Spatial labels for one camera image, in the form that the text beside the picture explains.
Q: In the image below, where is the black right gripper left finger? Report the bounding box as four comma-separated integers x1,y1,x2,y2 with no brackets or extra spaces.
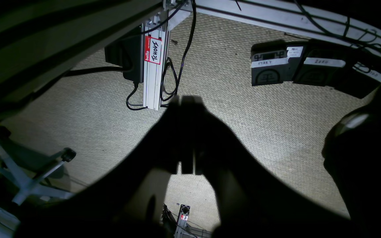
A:
22,97,179,238

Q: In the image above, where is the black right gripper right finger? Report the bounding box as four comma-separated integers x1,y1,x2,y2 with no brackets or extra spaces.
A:
181,96,359,238

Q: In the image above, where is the office chair base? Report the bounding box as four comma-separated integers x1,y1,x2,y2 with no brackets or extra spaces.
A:
0,126,76,206

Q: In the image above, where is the black foot pedal start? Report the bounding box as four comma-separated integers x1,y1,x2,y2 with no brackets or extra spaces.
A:
250,40,307,86

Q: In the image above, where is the black power adapter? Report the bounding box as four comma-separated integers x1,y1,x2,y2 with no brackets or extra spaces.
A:
104,35,144,83

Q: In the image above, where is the black foot pedal zero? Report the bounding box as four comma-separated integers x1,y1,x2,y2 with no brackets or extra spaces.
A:
292,40,351,87

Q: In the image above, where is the black cable loop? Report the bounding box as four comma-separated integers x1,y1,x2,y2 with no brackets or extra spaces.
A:
126,0,197,111

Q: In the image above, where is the aluminium frame post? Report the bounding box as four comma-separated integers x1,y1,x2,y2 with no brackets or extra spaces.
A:
143,11,169,110

